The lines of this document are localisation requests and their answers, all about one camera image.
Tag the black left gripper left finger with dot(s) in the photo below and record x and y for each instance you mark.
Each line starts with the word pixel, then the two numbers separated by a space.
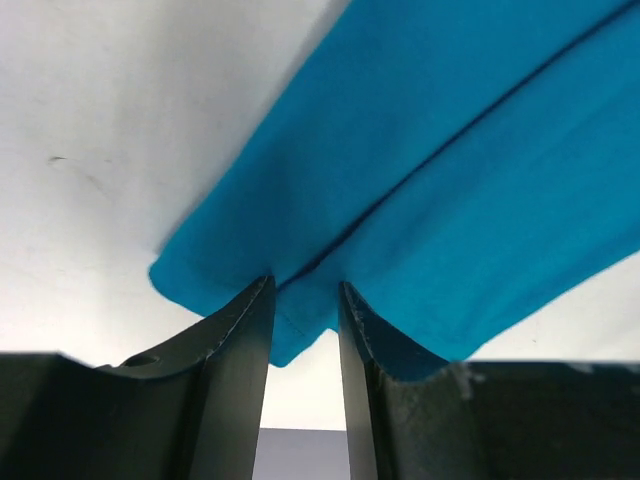
pixel 188 408

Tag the bright blue t-shirt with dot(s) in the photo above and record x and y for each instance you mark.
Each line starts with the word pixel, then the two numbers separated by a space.
pixel 461 163

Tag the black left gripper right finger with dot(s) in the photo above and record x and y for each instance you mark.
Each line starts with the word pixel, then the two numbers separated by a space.
pixel 412 415

